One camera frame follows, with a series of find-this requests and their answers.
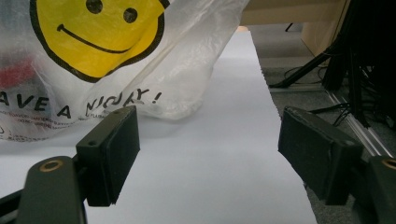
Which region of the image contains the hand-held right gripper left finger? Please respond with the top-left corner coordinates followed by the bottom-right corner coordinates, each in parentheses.
top-left (75, 105), bottom-right (141, 207)

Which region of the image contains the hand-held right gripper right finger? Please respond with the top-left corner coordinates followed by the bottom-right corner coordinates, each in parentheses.
top-left (277, 105), bottom-right (364, 206)

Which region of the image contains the clear bag of snacks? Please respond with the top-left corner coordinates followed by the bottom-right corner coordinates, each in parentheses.
top-left (0, 0), bottom-right (251, 144)

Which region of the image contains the red can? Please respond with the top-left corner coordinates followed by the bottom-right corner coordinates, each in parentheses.
top-left (0, 57), bottom-right (38, 91)

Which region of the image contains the black tripod stand leg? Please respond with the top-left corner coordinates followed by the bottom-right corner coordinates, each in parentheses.
top-left (269, 50), bottom-right (332, 89)

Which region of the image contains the black curtain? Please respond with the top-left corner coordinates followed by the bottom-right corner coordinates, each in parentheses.
top-left (321, 0), bottom-right (396, 129)

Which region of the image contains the light wooden cabinet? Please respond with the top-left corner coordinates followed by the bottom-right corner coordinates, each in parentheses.
top-left (240, 0), bottom-right (353, 58)

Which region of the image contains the metal floor rail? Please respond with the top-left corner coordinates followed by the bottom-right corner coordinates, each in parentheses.
top-left (325, 90), bottom-right (395, 158)

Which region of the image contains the black floor cable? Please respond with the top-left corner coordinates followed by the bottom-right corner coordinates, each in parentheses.
top-left (309, 102), bottom-right (351, 127)

